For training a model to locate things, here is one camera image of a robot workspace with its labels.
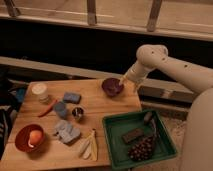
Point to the dark utensil in tray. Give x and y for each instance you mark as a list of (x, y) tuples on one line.
[(149, 120)]

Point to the blue sponge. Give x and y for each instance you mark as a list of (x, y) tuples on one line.
[(72, 97)]

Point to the green plastic tray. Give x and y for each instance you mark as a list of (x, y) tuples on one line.
[(115, 126)]

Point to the red chili pepper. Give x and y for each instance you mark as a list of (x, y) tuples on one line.
[(48, 109)]

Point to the orange fruit in bowl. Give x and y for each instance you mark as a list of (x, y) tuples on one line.
[(35, 138)]

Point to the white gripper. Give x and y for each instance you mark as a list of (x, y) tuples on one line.
[(136, 73)]

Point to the white paper cup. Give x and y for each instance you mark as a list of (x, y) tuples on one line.
[(40, 91)]

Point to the dark grape bunch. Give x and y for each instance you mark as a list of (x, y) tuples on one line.
[(142, 150)]

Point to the small metal cup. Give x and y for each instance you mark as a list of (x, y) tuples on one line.
[(78, 113)]

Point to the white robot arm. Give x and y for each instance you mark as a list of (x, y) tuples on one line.
[(197, 150)]

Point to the blue object at table edge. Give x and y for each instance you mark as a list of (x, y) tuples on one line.
[(20, 94)]

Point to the purple bowl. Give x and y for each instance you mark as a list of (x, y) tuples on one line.
[(112, 87)]

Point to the red bowl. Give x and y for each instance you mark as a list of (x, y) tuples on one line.
[(22, 137)]

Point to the grey blue cloth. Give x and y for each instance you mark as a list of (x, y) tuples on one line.
[(66, 132)]

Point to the brown rectangular block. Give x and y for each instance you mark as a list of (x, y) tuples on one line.
[(132, 135)]

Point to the blue plastic cup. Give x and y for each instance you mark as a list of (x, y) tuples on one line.
[(60, 109)]

